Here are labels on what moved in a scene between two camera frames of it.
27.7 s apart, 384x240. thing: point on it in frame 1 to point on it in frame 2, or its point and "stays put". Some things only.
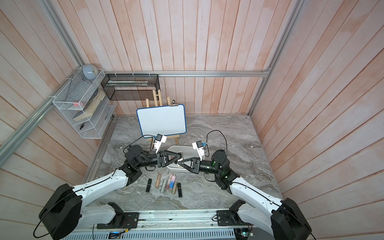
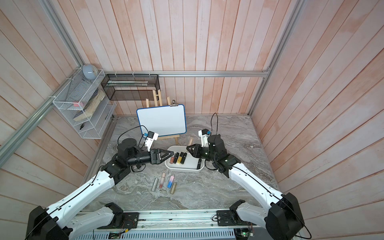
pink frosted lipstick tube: x=168 y=181 to x=162 y=180
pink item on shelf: x=78 y=103 stays put
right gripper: x=195 y=169 to x=197 y=152
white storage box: x=186 y=152 stays put
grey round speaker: x=90 y=71 stays put
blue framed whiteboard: x=166 y=120 stays put
